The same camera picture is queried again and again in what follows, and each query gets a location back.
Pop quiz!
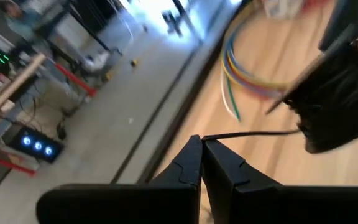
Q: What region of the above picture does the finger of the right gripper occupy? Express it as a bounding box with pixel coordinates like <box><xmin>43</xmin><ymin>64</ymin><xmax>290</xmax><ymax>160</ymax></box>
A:
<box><xmin>318</xmin><ymin>0</ymin><xmax>358</xmax><ymax>53</ymax></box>

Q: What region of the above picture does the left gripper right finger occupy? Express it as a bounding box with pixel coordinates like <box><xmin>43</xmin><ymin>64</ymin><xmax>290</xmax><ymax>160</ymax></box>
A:
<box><xmin>201</xmin><ymin>138</ymin><xmax>282</xmax><ymax>224</ymax></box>

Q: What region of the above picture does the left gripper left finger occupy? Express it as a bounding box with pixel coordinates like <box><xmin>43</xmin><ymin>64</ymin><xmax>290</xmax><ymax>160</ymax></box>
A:
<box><xmin>150</xmin><ymin>134</ymin><xmax>203</xmax><ymax>188</ymax></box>

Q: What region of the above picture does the long black cord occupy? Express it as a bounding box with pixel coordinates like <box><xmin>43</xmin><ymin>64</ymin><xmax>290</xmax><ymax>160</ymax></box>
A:
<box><xmin>201</xmin><ymin>43</ymin><xmax>358</xmax><ymax>155</ymax></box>

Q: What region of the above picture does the black plastic spool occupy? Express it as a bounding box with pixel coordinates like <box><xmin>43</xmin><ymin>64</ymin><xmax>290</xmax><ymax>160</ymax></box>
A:
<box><xmin>265</xmin><ymin>23</ymin><xmax>358</xmax><ymax>156</ymax></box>

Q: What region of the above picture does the red tape dispenser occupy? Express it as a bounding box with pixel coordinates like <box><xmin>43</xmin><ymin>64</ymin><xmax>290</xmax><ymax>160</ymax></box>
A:
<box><xmin>261</xmin><ymin>0</ymin><xmax>334</xmax><ymax>20</ymax></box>

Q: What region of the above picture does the red stand leg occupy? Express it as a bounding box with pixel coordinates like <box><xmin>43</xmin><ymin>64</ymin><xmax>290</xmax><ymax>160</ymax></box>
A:
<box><xmin>52</xmin><ymin>61</ymin><xmax>99</xmax><ymax>98</ymax></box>
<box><xmin>0</xmin><ymin>151</ymin><xmax>37</xmax><ymax>178</ymax></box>

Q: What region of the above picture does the black leg desk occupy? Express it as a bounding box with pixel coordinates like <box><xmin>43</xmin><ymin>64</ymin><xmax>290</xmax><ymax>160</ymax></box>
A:
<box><xmin>161</xmin><ymin>0</ymin><xmax>205</xmax><ymax>45</ymax></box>

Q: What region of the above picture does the black computer with blue lights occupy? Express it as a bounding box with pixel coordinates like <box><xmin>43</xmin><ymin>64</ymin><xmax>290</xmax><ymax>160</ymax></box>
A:
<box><xmin>9</xmin><ymin>125</ymin><xmax>65</xmax><ymax>165</ymax></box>

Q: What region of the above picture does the black equipment cart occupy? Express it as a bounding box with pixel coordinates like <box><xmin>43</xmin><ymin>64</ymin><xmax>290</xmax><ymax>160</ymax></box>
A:
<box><xmin>34</xmin><ymin>0</ymin><xmax>126</xmax><ymax>74</ymax></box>

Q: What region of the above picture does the wooden work table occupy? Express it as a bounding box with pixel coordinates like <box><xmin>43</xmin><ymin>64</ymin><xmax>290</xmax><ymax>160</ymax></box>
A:
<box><xmin>0</xmin><ymin>52</ymin><xmax>48</xmax><ymax>128</ymax></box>

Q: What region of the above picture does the person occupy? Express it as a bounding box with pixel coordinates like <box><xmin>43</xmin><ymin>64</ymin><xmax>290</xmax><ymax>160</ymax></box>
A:
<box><xmin>0</xmin><ymin>0</ymin><xmax>45</xmax><ymax>43</ymax></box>

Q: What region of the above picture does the white cable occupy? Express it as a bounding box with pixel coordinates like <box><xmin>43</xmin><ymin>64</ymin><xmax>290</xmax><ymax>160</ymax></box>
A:
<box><xmin>219</xmin><ymin>70</ymin><xmax>239</xmax><ymax>121</ymax></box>

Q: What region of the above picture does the green cable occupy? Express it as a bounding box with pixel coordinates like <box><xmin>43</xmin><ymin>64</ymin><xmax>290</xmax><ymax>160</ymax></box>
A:
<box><xmin>225</xmin><ymin>75</ymin><xmax>242</xmax><ymax>123</ymax></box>

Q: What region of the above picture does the red cable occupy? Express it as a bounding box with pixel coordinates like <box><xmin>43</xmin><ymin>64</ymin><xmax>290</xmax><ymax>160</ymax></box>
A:
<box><xmin>228</xmin><ymin>55</ymin><xmax>278</xmax><ymax>101</ymax></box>

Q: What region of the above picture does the colourful cable bundle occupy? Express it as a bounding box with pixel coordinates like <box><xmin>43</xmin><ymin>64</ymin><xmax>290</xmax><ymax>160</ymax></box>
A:
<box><xmin>220</xmin><ymin>4</ymin><xmax>291</xmax><ymax>91</ymax></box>

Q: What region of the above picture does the yellow extension cord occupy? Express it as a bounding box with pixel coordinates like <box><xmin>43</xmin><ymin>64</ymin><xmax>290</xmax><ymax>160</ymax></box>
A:
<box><xmin>103</xmin><ymin>57</ymin><xmax>141</xmax><ymax>82</ymax></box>

